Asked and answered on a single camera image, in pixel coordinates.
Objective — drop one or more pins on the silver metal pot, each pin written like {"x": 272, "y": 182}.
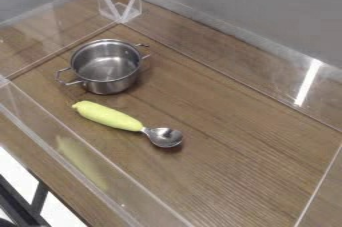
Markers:
{"x": 105, "y": 66}

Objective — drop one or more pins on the spoon with yellow handle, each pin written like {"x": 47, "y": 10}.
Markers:
{"x": 162, "y": 137}

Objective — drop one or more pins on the black metal table frame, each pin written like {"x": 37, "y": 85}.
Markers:
{"x": 25, "y": 213}

